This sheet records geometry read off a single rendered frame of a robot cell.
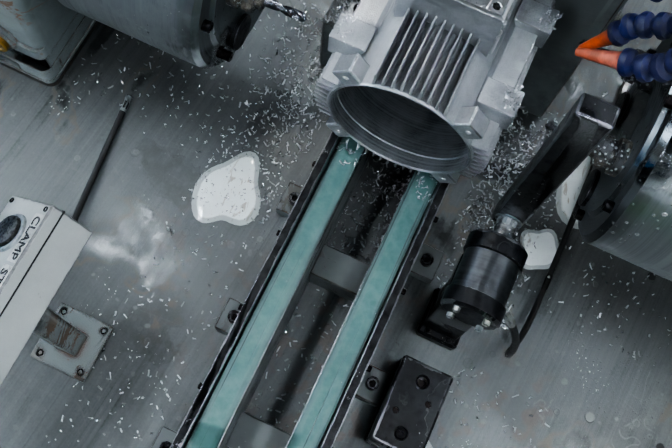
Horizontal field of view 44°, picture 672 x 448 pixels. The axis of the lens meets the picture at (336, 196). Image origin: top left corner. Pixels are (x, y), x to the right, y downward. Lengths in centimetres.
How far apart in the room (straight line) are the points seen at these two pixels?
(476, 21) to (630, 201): 21
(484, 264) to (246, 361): 26
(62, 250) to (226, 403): 23
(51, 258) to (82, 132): 36
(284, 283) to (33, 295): 26
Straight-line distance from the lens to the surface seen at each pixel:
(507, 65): 83
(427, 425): 93
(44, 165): 108
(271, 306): 87
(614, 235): 81
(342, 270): 96
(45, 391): 101
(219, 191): 103
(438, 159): 89
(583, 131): 63
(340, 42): 81
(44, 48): 106
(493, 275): 78
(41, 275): 76
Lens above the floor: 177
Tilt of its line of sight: 71 degrees down
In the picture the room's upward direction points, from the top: 11 degrees clockwise
